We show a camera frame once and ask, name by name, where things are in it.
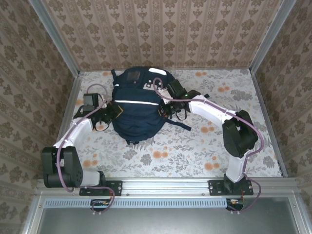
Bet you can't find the thin aluminium edge strip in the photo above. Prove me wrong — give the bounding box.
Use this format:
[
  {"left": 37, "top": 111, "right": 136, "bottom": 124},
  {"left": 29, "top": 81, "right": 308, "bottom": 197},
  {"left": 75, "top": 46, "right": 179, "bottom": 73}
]
[{"left": 79, "top": 68, "right": 252, "bottom": 73}]

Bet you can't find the aluminium side rail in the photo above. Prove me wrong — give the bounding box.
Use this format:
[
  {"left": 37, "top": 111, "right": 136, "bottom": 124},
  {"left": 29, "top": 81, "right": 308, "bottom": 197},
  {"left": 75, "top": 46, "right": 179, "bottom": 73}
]
[
  {"left": 58, "top": 72, "right": 84, "bottom": 147},
  {"left": 251, "top": 70, "right": 288, "bottom": 177}
]

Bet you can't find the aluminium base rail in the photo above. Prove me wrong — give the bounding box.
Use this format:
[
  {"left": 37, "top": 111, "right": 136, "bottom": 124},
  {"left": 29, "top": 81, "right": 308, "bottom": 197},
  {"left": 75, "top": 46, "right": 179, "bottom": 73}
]
[{"left": 36, "top": 177, "right": 299, "bottom": 195}]

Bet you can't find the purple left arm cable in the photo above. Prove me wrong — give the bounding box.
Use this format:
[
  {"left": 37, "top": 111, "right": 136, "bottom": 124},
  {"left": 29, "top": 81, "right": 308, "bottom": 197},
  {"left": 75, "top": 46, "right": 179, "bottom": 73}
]
[{"left": 56, "top": 84, "right": 115, "bottom": 215}]

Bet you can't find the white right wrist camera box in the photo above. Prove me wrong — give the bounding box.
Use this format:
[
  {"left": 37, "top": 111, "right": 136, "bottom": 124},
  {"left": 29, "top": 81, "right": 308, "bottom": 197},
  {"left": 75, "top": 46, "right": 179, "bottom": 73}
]
[{"left": 157, "top": 88, "right": 173, "bottom": 105}]

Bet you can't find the aluminium frame post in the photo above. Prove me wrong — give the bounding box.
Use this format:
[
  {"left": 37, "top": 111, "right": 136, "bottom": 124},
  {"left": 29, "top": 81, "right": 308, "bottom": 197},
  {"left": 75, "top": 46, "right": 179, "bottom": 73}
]
[
  {"left": 250, "top": 0, "right": 297, "bottom": 74},
  {"left": 28, "top": 0, "right": 81, "bottom": 77}
]

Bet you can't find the grey metal panel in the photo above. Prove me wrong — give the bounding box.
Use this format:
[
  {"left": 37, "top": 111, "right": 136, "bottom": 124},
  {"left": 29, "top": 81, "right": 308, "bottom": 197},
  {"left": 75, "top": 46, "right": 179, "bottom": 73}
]
[{"left": 23, "top": 195, "right": 312, "bottom": 234}]

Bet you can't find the navy blue backpack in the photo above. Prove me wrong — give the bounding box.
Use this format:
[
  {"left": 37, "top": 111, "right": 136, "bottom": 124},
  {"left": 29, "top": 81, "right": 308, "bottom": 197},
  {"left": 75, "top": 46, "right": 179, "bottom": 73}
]
[{"left": 111, "top": 67, "right": 192, "bottom": 146}]

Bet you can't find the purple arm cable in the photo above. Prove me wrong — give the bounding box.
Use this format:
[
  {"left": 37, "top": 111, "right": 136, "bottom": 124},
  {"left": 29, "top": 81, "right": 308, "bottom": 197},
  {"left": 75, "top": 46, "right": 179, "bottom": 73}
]
[
  {"left": 152, "top": 77, "right": 267, "bottom": 215},
  {"left": 56, "top": 84, "right": 115, "bottom": 215}
]

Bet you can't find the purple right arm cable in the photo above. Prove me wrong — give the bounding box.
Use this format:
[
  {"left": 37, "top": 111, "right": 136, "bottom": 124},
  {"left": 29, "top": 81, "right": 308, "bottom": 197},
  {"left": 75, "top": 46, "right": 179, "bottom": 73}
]
[{"left": 152, "top": 77, "right": 267, "bottom": 215}]

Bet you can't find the slotted grey cable duct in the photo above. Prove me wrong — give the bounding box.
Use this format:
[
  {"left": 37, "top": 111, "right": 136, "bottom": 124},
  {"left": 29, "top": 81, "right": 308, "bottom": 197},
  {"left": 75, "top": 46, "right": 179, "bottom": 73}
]
[{"left": 44, "top": 197, "right": 244, "bottom": 209}]

